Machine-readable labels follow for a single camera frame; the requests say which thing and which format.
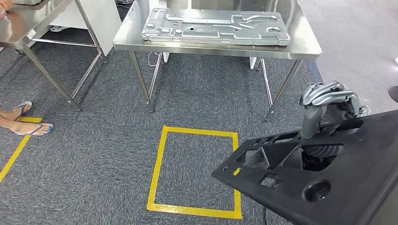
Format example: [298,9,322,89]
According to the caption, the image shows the blue flip-flop sandal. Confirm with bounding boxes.
[15,123,54,136]
[12,101,33,119]

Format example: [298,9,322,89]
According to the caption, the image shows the person's foot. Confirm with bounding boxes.
[0,101,33,122]
[0,121,54,136]

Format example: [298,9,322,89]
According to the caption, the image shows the steel side table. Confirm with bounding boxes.
[0,0,109,112]

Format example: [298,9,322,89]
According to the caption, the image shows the white cabinet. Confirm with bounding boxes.
[49,0,122,57]

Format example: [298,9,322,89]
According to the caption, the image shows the person's hand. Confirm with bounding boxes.
[0,0,14,20]

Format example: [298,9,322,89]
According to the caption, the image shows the steel workbench table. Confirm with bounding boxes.
[113,0,323,122]

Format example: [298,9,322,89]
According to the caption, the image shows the long black plastic part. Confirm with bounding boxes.
[212,109,398,225]

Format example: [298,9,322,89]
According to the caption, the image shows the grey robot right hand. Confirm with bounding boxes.
[300,81,371,139]

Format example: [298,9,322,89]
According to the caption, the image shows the stamped grey metal panel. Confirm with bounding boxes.
[142,7,291,46]

